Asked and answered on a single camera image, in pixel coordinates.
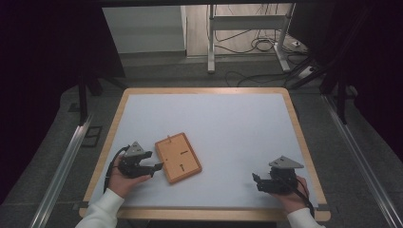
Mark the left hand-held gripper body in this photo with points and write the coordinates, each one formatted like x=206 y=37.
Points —
x=133 y=166

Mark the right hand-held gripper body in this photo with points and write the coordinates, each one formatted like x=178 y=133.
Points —
x=281 y=180

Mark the wooden photo frame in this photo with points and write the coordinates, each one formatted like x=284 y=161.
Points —
x=178 y=157

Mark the person's left hand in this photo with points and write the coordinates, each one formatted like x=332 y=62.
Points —
x=122 y=183

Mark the black floor vent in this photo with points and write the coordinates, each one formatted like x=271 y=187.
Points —
x=92 y=136

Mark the white table mat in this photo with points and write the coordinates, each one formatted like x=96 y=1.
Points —
x=221 y=126

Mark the black metal stand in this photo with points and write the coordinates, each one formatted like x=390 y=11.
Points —
x=83 y=101
x=341 y=101

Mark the wooden-edged table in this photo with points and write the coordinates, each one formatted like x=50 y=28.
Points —
x=206 y=90

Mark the white power strip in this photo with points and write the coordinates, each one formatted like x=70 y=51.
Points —
x=306 y=72

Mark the grey cabinet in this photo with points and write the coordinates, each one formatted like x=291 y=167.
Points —
x=144 y=28

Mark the dark curtain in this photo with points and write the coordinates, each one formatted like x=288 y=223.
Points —
x=374 y=63
x=38 y=79

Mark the small white floor box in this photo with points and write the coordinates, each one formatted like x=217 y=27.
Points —
x=296 y=43

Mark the aluminium rail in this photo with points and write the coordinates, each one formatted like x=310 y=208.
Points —
x=364 y=164
x=60 y=172

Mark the white metal desk frame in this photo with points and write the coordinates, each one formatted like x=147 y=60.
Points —
x=247 y=22

